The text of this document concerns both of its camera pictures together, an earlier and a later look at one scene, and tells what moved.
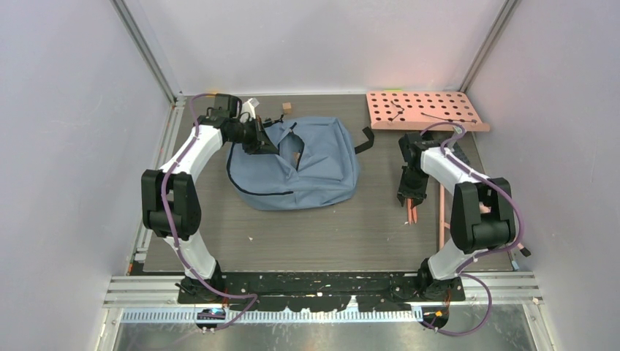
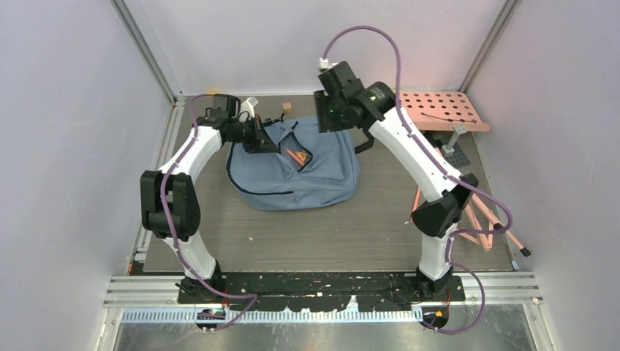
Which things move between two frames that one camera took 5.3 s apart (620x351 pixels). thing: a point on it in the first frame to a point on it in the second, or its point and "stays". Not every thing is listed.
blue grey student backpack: (316, 164) stays
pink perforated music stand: (414, 111) stays
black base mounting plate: (313, 291) stays
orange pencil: (409, 210) to (295, 156)
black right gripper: (405, 191) to (325, 122)
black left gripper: (260, 143) stays
